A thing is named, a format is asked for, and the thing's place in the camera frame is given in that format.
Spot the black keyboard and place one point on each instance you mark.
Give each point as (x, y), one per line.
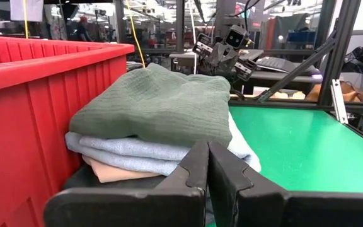
(279, 64)

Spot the green table mat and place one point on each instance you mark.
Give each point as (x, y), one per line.
(301, 148)

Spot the pale blue denim garment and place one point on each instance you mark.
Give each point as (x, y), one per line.
(121, 148)

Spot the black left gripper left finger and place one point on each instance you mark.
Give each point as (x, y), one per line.
(143, 205)

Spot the silver frame bracket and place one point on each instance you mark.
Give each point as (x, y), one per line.
(339, 101)

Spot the dark green garment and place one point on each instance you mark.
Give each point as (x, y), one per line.
(162, 101)

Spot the brown paper bag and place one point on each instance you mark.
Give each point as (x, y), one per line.
(350, 91)

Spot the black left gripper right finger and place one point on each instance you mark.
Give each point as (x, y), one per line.
(263, 208)

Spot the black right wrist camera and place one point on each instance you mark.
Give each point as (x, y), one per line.
(235, 38)

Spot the dark blue denim jeans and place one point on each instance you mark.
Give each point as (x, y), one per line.
(84, 179)

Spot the beige garment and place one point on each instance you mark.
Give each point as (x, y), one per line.
(112, 173)

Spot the red plastic laundry bin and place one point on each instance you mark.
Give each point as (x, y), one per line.
(27, 110)

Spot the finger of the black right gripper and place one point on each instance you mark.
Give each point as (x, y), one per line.
(246, 67)
(202, 46)

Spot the person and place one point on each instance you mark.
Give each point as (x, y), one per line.
(82, 30)

